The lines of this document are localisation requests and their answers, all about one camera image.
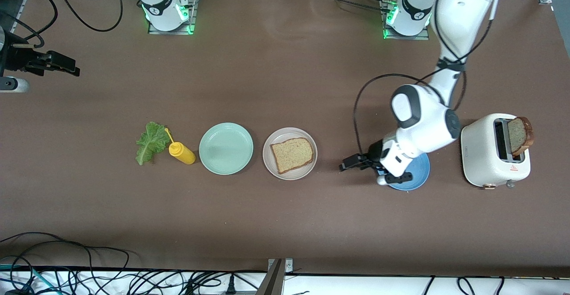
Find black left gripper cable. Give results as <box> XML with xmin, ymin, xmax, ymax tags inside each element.
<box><xmin>354</xmin><ymin>0</ymin><xmax>495</xmax><ymax>153</ymax></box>

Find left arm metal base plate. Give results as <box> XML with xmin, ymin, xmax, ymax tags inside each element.
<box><xmin>381</xmin><ymin>0</ymin><xmax>430</xmax><ymax>41</ymax></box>

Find green lettuce leaf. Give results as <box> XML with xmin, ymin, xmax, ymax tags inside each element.
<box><xmin>135</xmin><ymin>122</ymin><xmax>171</xmax><ymax>166</ymax></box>

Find beige plate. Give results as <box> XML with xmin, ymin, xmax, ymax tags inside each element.
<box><xmin>263</xmin><ymin>127</ymin><xmax>318</xmax><ymax>181</ymax></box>

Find blue plate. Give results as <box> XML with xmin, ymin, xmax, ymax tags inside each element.
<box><xmin>387</xmin><ymin>152</ymin><xmax>431</xmax><ymax>192</ymax></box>

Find light crust bread slice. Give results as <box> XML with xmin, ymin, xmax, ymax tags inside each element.
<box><xmin>270</xmin><ymin>137</ymin><xmax>315</xmax><ymax>174</ymax></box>

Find grey metal bracket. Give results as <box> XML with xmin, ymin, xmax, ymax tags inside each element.
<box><xmin>256</xmin><ymin>258</ymin><xmax>294</xmax><ymax>295</ymax></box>

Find teal cable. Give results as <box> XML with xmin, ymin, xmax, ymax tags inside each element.
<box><xmin>0</xmin><ymin>264</ymin><xmax>58</xmax><ymax>295</ymax></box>

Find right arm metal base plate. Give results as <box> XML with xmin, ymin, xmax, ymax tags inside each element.
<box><xmin>148</xmin><ymin>0</ymin><xmax>199</xmax><ymax>35</ymax></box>

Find mint green plate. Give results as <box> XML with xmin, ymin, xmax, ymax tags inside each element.
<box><xmin>199</xmin><ymin>123</ymin><xmax>254</xmax><ymax>176</ymax></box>

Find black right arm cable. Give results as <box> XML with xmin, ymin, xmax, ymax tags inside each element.
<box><xmin>51</xmin><ymin>0</ymin><xmax>124</xmax><ymax>32</ymax></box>

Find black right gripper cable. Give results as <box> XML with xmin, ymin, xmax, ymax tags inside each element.
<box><xmin>0</xmin><ymin>0</ymin><xmax>58</xmax><ymax>48</ymax></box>

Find white toaster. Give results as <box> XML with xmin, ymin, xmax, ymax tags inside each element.
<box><xmin>461</xmin><ymin>113</ymin><xmax>531</xmax><ymax>189</ymax></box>

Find yellow mustard squeeze bottle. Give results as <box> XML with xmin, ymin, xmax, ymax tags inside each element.
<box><xmin>164</xmin><ymin>128</ymin><xmax>196</xmax><ymax>165</ymax></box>

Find black base power cables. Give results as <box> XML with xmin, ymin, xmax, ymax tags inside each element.
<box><xmin>309</xmin><ymin>0</ymin><xmax>395</xmax><ymax>15</ymax></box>

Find dark crust bread slice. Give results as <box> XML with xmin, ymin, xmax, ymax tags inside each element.
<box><xmin>508</xmin><ymin>117</ymin><xmax>534</xmax><ymax>156</ymax></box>

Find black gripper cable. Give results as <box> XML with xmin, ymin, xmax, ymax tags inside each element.
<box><xmin>0</xmin><ymin>0</ymin><xmax>58</xmax><ymax>48</ymax></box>
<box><xmin>354</xmin><ymin>0</ymin><xmax>495</xmax><ymax>153</ymax></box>

